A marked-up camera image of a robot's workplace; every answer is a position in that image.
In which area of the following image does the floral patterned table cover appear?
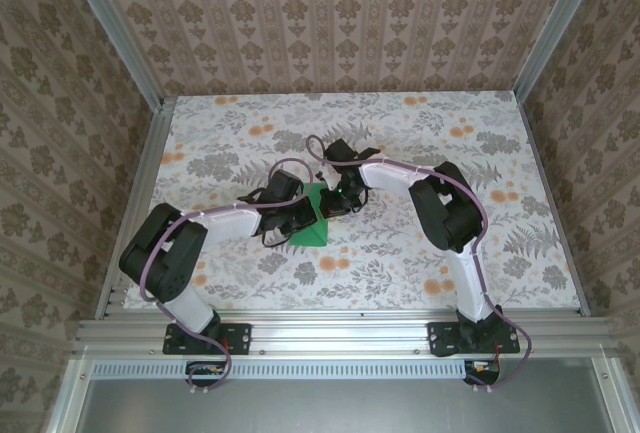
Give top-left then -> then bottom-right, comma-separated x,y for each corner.
122,93 -> 584,312

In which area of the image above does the slanted aluminium frame post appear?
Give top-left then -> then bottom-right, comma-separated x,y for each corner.
62,0 -> 166,109
512,0 -> 614,99

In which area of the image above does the aluminium table side rail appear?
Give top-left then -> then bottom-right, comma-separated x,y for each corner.
94,97 -> 176,319

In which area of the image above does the long aluminium mounting rail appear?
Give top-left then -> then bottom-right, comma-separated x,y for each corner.
74,316 -> 619,357

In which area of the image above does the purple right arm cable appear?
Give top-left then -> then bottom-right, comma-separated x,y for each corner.
305,135 -> 534,395

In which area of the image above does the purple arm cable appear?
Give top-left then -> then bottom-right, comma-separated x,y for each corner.
141,157 -> 321,397
305,135 -> 534,395

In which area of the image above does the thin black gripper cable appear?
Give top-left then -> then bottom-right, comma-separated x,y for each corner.
349,185 -> 372,215
258,230 -> 294,250

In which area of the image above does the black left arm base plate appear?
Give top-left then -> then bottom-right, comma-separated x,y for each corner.
163,321 -> 252,356

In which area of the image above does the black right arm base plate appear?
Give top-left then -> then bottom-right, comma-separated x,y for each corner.
427,321 -> 521,357

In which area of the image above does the grey sheet metal panel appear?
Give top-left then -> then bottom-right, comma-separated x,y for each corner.
47,357 -> 626,433

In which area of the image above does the grey slotted cable duct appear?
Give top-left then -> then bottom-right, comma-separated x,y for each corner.
92,360 -> 469,380

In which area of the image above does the small wired connector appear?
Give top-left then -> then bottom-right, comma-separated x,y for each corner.
185,360 -> 232,388
463,347 -> 502,386

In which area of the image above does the green square cloth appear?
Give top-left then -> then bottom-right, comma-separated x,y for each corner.
289,181 -> 331,247

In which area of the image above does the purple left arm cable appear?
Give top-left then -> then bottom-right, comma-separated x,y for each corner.
141,157 -> 321,397

